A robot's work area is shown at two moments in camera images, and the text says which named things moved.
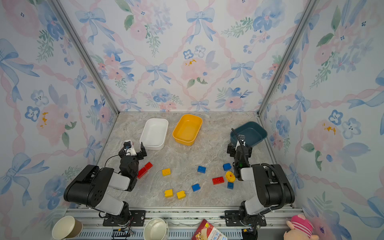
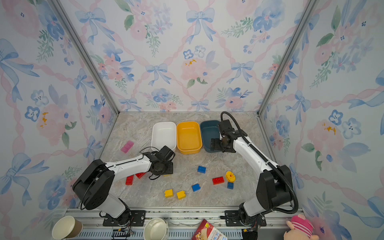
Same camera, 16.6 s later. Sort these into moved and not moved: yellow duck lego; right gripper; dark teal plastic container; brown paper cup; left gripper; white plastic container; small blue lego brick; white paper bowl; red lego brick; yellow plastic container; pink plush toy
Moved: white plastic container; left gripper; dark teal plastic container; yellow plastic container; right gripper
Not moved: yellow duck lego; red lego brick; pink plush toy; small blue lego brick; brown paper cup; white paper bowl
